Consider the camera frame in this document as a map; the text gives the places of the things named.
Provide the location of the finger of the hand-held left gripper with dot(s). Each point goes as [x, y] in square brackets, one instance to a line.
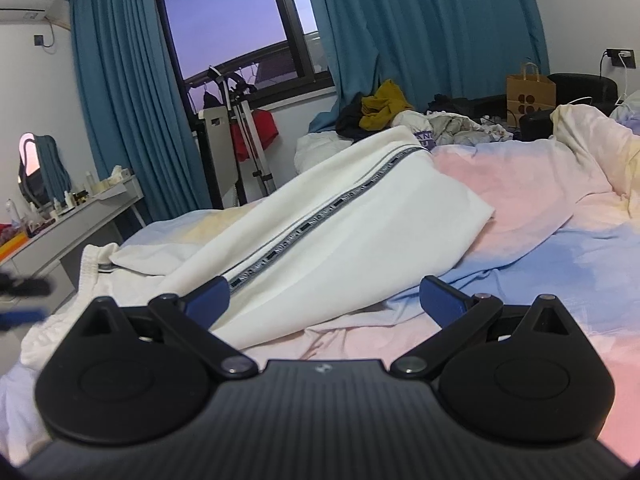
[27, 286]
[20, 320]

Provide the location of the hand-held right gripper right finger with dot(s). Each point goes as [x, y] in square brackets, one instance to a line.
[441, 301]

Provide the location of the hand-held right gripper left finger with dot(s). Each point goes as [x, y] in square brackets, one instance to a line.
[209, 301]

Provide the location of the white ribbed sock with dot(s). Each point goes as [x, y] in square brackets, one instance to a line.
[350, 210]

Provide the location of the grey and white clothes pile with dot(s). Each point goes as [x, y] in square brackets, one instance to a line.
[450, 127]

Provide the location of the clothes drying rack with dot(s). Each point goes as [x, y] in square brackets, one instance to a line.
[250, 130]

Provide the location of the white desk with drawers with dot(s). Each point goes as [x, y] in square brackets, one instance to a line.
[75, 220]

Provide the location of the row of small bottles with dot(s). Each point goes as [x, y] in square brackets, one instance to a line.
[60, 202]

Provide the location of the arched mirror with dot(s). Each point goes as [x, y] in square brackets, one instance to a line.
[42, 165]

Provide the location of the pastel bed blanket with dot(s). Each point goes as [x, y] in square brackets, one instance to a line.
[530, 210]

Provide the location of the cream plastic organizer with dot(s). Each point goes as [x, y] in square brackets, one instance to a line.
[114, 180]

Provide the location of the white panel board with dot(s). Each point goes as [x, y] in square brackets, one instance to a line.
[217, 155]

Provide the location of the white crumpled cloth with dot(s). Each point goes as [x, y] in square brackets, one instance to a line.
[320, 152]

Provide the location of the black bag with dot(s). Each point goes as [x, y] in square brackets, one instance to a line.
[536, 125]

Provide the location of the mustard yellow cloth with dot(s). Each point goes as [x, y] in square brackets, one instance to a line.
[382, 107]

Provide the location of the blue curtain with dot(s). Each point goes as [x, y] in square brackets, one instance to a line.
[430, 25]
[125, 100]

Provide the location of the brown paper bag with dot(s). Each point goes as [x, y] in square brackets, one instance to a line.
[531, 95]

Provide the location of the black chair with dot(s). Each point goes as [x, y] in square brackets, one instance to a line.
[582, 90]

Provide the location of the white air conditioner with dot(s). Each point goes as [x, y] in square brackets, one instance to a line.
[30, 10]

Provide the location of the dark framed window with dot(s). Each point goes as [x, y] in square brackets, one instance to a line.
[230, 15]

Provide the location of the wall outlet with charger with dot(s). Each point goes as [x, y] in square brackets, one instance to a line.
[621, 57]

